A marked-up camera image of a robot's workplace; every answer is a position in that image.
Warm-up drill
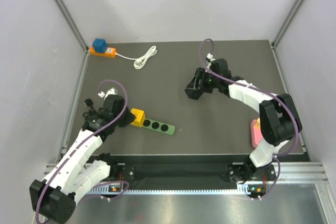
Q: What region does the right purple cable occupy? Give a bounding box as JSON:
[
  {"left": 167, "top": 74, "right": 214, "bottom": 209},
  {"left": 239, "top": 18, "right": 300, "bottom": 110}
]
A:
[{"left": 198, "top": 38, "right": 300, "bottom": 201}]

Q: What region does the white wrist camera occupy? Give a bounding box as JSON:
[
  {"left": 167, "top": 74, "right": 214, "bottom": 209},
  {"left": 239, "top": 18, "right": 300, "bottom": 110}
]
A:
[
  {"left": 98, "top": 88, "right": 118, "bottom": 100},
  {"left": 206, "top": 53, "right": 216, "bottom": 70}
]

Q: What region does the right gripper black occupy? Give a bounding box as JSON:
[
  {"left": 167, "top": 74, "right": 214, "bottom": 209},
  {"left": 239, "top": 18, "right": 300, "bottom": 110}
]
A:
[{"left": 187, "top": 68, "right": 220, "bottom": 94}]

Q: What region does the blue plug adapter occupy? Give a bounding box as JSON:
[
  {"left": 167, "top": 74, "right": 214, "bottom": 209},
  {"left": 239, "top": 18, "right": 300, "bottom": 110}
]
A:
[{"left": 92, "top": 38, "right": 108, "bottom": 54}]

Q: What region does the orange power strip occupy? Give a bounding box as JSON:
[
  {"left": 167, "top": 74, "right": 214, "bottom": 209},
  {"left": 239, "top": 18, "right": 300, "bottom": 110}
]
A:
[{"left": 88, "top": 45, "right": 118, "bottom": 59}]

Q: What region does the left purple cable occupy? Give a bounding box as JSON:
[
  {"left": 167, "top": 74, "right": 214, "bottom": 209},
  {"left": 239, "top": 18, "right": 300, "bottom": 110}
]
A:
[{"left": 35, "top": 79, "right": 130, "bottom": 223}]

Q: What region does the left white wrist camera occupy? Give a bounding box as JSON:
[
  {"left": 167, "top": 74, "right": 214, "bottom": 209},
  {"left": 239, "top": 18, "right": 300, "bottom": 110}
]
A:
[{"left": 98, "top": 88, "right": 118, "bottom": 100}]

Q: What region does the purple cable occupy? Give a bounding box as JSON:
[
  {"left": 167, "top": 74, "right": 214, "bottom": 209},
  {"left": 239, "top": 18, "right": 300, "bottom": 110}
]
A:
[
  {"left": 198, "top": 38, "right": 300, "bottom": 201},
  {"left": 35, "top": 79, "right": 130, "bottom": 223}
]

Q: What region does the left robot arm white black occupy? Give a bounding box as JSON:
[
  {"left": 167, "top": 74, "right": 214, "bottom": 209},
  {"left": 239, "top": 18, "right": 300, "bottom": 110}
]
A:
[{"left": 29, "top": 91, "right": 135, "bottom": 223}]

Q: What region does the green power strip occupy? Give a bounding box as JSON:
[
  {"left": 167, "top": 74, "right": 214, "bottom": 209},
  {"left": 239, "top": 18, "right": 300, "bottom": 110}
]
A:
[{"left": 142, "top": 119, "right": 175, "bottom": 135}]

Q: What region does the white coiled cable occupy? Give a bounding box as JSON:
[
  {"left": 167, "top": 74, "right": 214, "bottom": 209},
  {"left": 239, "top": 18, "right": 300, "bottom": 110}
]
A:
[{"left": 115, "top": 45, "right": 158, "bottom": 70}]

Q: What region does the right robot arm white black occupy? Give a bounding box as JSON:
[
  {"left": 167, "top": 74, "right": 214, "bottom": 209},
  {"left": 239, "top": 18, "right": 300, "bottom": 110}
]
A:
[{"left": 184, "top": 59, "right": 302, "bottom": 183}]

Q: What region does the black cable with plug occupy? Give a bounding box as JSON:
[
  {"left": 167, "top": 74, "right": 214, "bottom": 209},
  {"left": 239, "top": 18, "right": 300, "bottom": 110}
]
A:
[{"left": 82, "top": 98, "right": 99, "bottom": 120}]

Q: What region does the small yellow plug adapter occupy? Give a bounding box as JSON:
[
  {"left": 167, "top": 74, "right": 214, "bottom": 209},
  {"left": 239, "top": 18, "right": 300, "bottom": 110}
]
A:
[{"left": 255, "top": 118, "right": 261, "bottom": 129}]

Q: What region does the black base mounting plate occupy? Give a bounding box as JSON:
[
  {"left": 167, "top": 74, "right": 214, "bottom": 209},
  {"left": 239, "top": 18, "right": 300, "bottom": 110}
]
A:
[{"left": 86, "top": 154, "right": 278, "bottom": 190}]

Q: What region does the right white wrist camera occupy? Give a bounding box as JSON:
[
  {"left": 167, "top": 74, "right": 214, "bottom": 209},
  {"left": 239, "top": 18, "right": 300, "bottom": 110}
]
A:
[{"left": 206, "top": 53, "right": 216, "bottom": 70}]

